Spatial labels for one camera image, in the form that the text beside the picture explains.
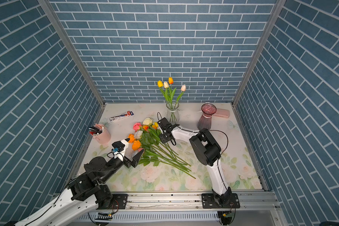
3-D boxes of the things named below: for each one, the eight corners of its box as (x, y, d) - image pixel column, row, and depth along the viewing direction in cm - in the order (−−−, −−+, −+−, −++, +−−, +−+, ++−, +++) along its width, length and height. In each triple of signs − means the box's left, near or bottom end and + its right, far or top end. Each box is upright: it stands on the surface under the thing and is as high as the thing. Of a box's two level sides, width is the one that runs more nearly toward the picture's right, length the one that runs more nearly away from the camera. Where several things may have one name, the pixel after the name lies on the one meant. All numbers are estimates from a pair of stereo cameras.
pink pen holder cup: (94, 144, 97) (85, 135, 88) (99, 133, 103) (91, 123, 94) (108, 144, 98) (101, 135, 88) (112, 133, 104) (106, 123, 94)
